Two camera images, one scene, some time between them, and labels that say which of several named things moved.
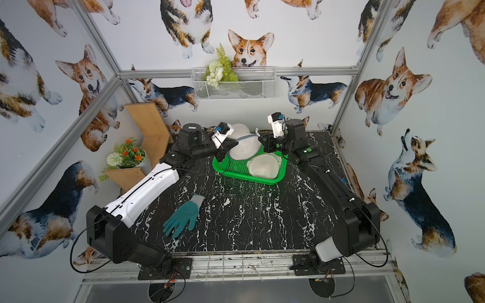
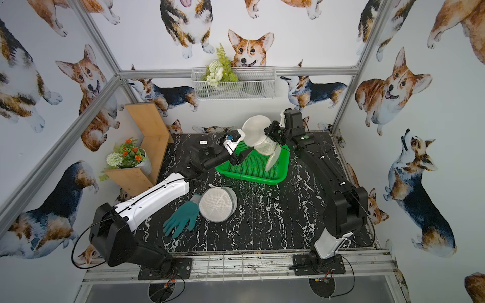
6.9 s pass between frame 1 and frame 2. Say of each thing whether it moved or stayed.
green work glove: stayed
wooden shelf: stayed
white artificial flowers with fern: stayed
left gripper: moved
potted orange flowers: stayed
